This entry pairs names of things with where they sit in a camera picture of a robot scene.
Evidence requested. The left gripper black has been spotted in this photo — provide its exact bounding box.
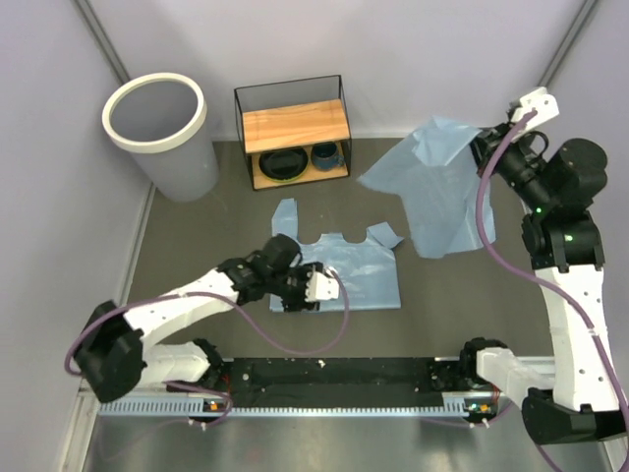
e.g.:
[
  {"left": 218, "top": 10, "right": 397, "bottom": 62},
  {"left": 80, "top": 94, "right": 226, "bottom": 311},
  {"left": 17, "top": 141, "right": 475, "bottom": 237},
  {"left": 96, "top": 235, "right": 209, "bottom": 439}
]
[{"left": 268, "top": 262, "right": 322, "bottom": 311}]

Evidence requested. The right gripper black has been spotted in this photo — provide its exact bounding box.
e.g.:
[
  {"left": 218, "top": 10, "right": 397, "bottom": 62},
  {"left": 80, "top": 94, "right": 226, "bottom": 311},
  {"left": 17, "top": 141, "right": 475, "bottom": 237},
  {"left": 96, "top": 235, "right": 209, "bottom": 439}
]
[{"left": 463, "top": 119, "right": 554, "bottom": 211}]

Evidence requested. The light blue trash bag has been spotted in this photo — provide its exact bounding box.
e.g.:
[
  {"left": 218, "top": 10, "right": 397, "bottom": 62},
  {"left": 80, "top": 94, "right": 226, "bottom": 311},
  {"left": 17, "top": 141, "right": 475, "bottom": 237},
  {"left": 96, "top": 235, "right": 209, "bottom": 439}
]
[
  {"left": 271, "top": 199, "right": 404, "bottom": 312},
  {"left": 359, "top": 117, "right": 483, "bottom": 259}
]

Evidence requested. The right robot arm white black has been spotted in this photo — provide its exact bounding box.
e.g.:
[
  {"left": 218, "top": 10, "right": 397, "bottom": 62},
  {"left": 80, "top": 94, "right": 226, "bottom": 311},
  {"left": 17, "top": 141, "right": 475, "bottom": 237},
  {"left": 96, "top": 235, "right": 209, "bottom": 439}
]
[{"left": 458, "top": 131, "right": 627, "bottom": 445}]

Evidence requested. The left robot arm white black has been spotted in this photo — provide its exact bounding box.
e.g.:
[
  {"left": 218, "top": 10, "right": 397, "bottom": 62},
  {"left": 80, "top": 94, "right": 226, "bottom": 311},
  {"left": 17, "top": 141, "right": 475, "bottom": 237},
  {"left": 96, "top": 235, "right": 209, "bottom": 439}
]
[{"left": 72, "top": 234, "right": 339, "bottom": 403}]

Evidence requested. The white grey trash bin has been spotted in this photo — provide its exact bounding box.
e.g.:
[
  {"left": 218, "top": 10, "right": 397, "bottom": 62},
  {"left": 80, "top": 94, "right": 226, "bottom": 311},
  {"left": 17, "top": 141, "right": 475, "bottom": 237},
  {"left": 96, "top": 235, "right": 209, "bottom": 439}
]
[{"left": 101, "top": 72, "right": 219, "bottom": 202}]

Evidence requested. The black plate green rim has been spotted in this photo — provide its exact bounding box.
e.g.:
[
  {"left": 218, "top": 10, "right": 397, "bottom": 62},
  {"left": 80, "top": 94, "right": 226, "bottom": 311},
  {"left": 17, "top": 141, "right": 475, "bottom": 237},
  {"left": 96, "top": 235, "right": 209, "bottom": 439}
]
[{"left": 258, "top": 147, "right": 309, "bottom": 182}]

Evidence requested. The dark blue mug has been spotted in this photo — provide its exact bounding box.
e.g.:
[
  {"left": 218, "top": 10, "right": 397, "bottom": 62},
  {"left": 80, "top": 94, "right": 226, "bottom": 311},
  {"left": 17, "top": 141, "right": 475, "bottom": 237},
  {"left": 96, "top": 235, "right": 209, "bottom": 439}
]
[{"left": 311, "top": 142, "right": 345, "bottom": 171}]

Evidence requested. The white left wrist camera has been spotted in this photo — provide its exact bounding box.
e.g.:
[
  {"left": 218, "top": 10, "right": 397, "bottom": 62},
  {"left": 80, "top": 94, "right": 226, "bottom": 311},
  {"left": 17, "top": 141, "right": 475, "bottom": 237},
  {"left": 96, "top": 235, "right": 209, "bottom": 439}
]
[{"left": 305, "top": 269, "right": 340, "bottom": 303}]

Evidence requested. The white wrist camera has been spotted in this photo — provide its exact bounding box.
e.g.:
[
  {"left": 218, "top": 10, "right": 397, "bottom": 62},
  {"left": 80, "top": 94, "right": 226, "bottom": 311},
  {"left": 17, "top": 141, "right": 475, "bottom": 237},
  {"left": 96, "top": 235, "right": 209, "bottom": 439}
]
[
  {"left": 507, "top": 87, "right": 559, "bottom": 132},
  {"left": 305, "top": 269, "right": 340, "bottom": 303}
]

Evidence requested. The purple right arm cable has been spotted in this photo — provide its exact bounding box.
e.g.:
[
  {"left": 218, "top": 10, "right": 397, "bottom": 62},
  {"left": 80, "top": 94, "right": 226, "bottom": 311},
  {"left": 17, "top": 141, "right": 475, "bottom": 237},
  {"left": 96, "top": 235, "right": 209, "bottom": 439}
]
[{"left": 475, "top": 110, "right": 629, "bottom": 472}]

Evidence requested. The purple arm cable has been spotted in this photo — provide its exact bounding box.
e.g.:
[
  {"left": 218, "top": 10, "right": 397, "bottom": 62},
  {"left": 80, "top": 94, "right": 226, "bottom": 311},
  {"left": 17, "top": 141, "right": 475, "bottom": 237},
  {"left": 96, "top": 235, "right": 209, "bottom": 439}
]
[
  {"left": 63, "top": 267, "right": 351, "bottom": 429},
  {"left": 475, "top": 110, "right": 629, "bottom": 472}
]

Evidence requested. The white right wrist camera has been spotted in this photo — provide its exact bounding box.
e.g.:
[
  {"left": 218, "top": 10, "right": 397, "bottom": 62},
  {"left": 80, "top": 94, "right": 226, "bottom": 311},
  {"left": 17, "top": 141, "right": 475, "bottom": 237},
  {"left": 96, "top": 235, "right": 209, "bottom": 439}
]
[{"left": 507, "top": 87, "right": 559, "bottom": 132}]

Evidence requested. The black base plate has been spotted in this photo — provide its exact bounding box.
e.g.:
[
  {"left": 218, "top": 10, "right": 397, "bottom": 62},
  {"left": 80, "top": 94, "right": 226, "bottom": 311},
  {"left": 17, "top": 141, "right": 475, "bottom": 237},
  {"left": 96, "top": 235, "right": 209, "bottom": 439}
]
[{"left": 166, "top": 356, "right": 517, "bottom": 408}]

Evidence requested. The slotted grey cable duct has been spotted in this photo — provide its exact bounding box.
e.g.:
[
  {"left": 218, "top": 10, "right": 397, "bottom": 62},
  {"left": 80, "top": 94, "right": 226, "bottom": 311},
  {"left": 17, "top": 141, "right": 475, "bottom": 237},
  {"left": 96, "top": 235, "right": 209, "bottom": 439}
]
[{"left": 97, "top": 393, "right": 497, "bottom": 419}]

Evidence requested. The black wire wooden shelf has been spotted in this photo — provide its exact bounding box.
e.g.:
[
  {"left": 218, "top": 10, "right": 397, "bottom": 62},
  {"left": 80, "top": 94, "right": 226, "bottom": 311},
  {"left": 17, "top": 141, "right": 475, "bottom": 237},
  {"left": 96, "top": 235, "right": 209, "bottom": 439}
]
[{"left": 234, "top": 74, "right": 353, "bottom": 191}]

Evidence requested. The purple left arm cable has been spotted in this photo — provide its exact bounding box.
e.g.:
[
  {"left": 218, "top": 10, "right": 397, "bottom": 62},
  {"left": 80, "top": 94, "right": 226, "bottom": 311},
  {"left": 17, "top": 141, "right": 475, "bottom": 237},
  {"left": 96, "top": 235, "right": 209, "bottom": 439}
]
[{"left": 63, "top": 267, "right": 351, "bottom": 429}]

